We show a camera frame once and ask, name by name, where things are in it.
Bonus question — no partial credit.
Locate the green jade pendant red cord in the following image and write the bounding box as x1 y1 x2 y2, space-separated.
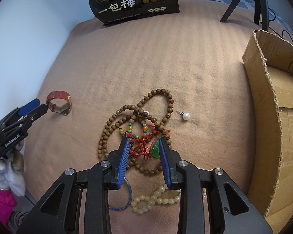
128 125 173 162

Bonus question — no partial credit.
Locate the cream bead bracelet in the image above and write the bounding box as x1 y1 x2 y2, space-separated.
130 184 182 215

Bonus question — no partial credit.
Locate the brown wooden bead necklace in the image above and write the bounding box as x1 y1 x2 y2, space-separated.
96 88 175 176

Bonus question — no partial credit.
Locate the pink sleeve left forearm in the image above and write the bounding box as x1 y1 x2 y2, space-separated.
0 188 17 227

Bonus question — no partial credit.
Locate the left hand in white glove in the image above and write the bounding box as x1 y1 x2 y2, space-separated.
0 140 26 197

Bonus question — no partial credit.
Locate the white pearl stud earring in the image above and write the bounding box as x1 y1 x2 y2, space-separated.
177 110 190 121

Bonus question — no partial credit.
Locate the tan bed blanket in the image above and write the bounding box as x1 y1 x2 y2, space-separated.
23 0 293 234

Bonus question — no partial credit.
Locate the brown cardboard box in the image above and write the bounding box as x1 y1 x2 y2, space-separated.
242 30 293 232

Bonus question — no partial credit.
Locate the black tripod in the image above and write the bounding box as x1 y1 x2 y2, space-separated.
220 0 270 31

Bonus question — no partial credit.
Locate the blue bangle bracelet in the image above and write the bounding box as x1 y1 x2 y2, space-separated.
108 177 133 212

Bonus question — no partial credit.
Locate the black power cable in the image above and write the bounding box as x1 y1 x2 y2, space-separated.
251 0 293 44

